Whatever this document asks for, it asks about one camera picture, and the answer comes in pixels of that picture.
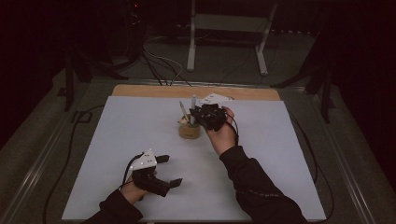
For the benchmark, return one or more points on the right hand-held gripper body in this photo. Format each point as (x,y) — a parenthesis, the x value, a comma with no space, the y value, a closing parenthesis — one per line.
(211,116)

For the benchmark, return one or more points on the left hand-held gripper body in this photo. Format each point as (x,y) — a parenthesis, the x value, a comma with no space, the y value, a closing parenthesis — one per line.
(146,180)

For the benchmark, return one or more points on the white capped pen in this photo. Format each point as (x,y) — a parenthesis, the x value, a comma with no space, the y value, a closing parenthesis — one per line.
(193,104)

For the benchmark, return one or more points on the brown bear pen holder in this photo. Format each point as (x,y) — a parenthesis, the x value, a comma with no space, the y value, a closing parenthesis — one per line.
(188,132)

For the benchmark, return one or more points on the clear pen with pink end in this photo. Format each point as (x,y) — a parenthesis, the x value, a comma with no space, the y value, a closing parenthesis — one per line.
(183,109)

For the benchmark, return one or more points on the person's left hand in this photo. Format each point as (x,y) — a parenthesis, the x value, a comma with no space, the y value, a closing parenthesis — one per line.
(132,194)

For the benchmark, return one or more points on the person's right hand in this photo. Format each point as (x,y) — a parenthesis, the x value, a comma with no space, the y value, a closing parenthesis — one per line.
(224,138)

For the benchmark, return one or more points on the wooden table board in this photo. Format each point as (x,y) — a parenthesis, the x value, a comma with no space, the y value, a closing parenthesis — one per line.
(155,91)

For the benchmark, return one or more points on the white metal stand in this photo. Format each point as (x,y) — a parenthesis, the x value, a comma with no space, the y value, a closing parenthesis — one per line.
(191,46)

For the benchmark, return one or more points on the white table sheet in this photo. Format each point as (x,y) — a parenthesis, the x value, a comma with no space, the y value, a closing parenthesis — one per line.
(264,174)

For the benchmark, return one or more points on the black tripod stand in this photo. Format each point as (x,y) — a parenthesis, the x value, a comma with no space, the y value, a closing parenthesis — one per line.
(70,84)
(323,87)

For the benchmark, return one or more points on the dark equipment with red light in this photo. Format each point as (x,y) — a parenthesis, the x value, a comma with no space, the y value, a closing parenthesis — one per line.
(134,28)

